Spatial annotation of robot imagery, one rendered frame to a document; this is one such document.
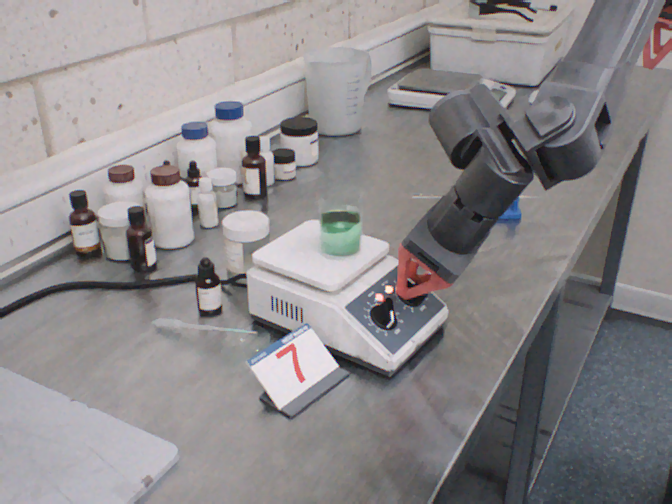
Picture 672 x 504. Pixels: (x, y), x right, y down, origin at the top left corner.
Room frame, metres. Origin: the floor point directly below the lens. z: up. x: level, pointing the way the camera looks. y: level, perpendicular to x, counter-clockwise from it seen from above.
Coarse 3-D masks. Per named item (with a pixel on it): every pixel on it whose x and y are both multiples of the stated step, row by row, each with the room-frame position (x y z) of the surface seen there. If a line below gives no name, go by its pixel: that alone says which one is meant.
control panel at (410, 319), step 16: (368, 288) 0.68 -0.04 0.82; (384, 288) 0.69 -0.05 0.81; (352, 304) 0.65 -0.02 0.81; (368, 304) 0.66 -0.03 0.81; (400, 304) 0.67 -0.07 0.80; (432, 304) 0.69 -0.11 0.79; (368, 320) 0.64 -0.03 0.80; (400, 320) 0.65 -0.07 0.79; (416, 320) 0.66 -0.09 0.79; (384, 336) 0.62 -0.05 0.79; (400, 336) 0.63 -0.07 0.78
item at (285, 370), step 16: (304, 336) 0.63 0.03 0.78; (288, 352) 0.61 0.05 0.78; (304, 352) 0.62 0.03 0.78; (320, 352) 0.62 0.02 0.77; (256, 368) 0.58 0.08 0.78; (272, 368) 0.59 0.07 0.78; (288, 368) 0.59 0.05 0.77; (304, 368) 0.60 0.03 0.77; (320, 368) 0.61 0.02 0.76; (272, 384) 0.57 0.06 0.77; (288, 384) 0.58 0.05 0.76
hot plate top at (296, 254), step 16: (304, 224) 0.79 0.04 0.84; (288, 240) 0.75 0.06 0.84; (304, 240) 0.75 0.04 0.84; (368, 240) 0.75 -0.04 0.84; (256, 256) 0.71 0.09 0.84; (272, 256) 0.71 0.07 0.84; (288, 256) 0.71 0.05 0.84; (304, 256) 0.71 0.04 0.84; (320, 256) 0.71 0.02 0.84; (368, 256) 0.71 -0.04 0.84; (288, 272) 0.68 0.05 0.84; (304, 272) 0.68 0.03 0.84; (320, 272) 0.68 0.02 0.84; (336, 272) 0.68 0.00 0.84; (352, 272) 0.68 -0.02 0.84; (336, 288) 0.65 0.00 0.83
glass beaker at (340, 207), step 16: (320, 192) 0.74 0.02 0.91; (336, 192) 0.75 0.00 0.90; (352, 192) 0.75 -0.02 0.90; (320, 208) 0.72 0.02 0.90; (336, 208) 0.70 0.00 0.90; (352, 208) 0.71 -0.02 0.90; (320, 224) 0.72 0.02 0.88; (336, 224) 0.70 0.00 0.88; (352, 224) 0.71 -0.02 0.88; (320, 240) 0.72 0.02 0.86; (336, 240) 0.70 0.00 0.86; (352, 240) 0.71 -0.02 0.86; (336, 256) 0.70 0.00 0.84; (352, 256) 0.71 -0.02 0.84
